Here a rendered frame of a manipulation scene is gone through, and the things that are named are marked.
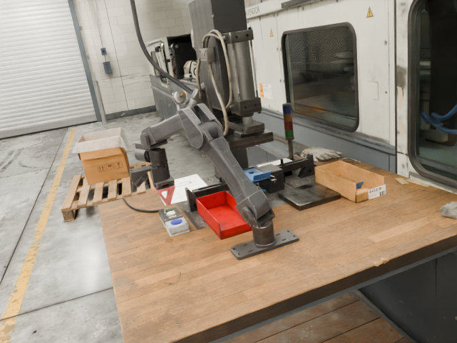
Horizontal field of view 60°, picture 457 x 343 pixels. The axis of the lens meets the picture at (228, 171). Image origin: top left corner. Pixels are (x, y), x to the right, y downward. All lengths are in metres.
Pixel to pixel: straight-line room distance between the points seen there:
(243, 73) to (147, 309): 0.85
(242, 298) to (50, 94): 9.86
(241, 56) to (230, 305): 0.85
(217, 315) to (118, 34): 9.90
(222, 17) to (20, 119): 9.50
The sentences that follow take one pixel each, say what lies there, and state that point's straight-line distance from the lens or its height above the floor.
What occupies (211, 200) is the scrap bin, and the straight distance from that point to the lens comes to 1.48.
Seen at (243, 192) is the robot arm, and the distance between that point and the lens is 1.12.
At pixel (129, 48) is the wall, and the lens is 10.61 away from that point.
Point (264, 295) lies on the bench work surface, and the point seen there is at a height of 0.90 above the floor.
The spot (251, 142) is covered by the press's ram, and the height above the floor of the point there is 1.12.
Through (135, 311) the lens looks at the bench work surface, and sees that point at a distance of 1.04.
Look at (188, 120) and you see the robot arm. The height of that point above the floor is 1.28.
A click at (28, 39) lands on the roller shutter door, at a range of 10.64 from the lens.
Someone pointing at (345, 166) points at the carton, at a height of 0.95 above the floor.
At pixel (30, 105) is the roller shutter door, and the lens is 10.70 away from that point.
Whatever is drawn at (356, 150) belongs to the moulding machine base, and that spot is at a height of 0.90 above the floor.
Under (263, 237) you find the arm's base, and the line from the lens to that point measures 1.15.
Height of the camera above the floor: 1.49
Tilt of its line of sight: 18 degrees down
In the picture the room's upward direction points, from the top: 8 degrees counter-clockwise
